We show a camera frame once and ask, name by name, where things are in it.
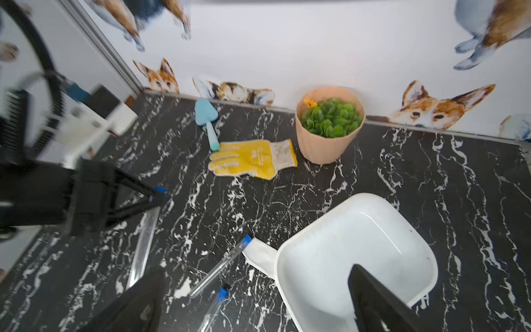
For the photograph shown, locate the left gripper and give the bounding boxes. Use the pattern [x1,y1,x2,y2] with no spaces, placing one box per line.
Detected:
[1,160,167,236]

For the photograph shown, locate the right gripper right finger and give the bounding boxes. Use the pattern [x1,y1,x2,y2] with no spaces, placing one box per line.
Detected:
[348,264,423,332]

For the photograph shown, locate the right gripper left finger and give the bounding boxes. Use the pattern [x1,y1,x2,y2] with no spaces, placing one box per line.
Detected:
[80,266,168,331]

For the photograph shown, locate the test tube blue cap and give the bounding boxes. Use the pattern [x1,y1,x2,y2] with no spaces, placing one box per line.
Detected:
[198,284,231,332]
[126,187,166,289]
[189,235,253,298]

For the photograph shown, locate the white rectangular tray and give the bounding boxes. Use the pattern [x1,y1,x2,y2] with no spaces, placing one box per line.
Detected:
[274,193,438,331]

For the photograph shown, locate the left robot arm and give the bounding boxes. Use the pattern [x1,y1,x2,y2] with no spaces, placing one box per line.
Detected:
[1,1,165,236]

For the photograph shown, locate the teal small trowel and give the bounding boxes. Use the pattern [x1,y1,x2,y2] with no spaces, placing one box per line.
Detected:
[194,99,220,152]

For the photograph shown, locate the yellow work glove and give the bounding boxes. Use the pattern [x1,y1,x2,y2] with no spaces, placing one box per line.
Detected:
[208,139,298,180]

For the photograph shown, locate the peach plant pot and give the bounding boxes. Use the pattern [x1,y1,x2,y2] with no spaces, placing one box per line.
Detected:
[295,87,366,165]

